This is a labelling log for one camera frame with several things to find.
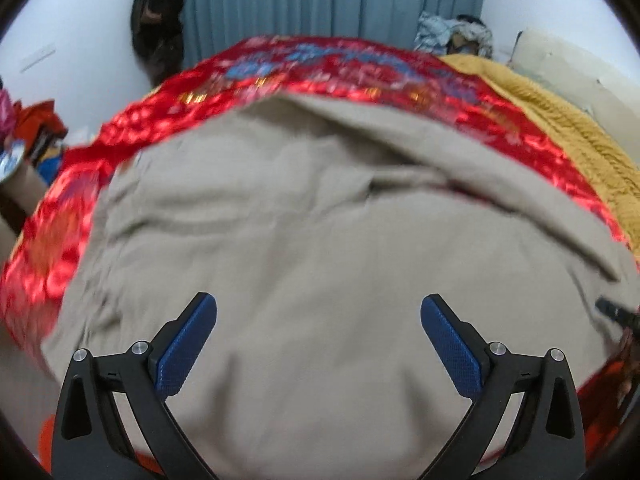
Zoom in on orange cloth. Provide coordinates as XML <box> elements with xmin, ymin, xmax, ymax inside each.
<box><xmin>12</xmin><ymin>101</ymin><xmax>68</xmax><ymax>161</ymax></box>

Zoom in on orange rug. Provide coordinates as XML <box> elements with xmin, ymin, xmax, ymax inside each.
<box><xmin>39</xmin><ymin>415</ymin><xmax>57</xmax><ymax>476</ymax></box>

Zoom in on pink patterned cloth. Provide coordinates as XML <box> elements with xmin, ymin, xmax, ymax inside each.
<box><xmin>0</xmin><ymin>90</ymin><xmax>16</xmax><ymax>136</ymax></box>

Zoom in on red floral satin blanket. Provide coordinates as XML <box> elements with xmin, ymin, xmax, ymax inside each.
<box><xmin>0</xmin><ymin>35</ymin><xmax>635</xmax><ymax>480</ymax></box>

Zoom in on yellow dotted blanket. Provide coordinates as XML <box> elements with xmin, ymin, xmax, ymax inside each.
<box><xmin>440</xmin><ymin>54</ymin><xmax>640</xmax><ymax>261</ymax></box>

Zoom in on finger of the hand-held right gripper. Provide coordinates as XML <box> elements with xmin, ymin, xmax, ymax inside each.
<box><xmin>597</xmin><ymin>297</ymin><xmax>640</xmax><ymax>332</ymax></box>

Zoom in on blue curtain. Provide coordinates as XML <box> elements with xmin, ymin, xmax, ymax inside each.
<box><xmin>175</xmin><ymin>0</ymin><xmax>488</xmax><ymax>68</ymax></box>

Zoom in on beige padded headboard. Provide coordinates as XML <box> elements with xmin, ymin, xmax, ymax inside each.
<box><xmin>510</xmin><ymin>29</ymin><xmax>640</xmax><ymax>161</ymax></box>

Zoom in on blue white striped cloth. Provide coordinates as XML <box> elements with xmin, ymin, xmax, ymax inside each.
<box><xmin>414</xmin><ymin>11</ymin><xmax>458</xmax><ymax>53</ymax></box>

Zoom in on beige pants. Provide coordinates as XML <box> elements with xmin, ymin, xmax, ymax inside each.
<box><xmin>42</xmin><ymin>95</ymin><xmax>640</xmax><ymax>480</ymax></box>

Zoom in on white wall strip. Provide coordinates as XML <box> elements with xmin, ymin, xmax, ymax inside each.
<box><xmin>20</xmin><ymin>45</ymin><xmax>56</xmax><ymax>73</ymax></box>

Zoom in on dark plaid clothes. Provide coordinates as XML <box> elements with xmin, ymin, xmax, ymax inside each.
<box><xmin>450</xmin><ymin>14</ymin><xmax>495</xmax><ymax>58</ymax></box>

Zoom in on black hanging clothes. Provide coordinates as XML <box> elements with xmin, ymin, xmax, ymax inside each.
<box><xmin>131</xmin><ymin>0</ymin><xmax>188</xmax><ymax>86</ymax></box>

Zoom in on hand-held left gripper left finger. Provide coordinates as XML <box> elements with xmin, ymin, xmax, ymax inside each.
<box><xmin>50</xmin><ymin>291</ymin><xmax>221</xmax><ymax>480</ymax></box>

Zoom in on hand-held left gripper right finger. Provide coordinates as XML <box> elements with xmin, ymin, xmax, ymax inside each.
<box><xmin>420</xmin><ymin>294</ymin><xmax>588</xmax><ymax>480</ymax></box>

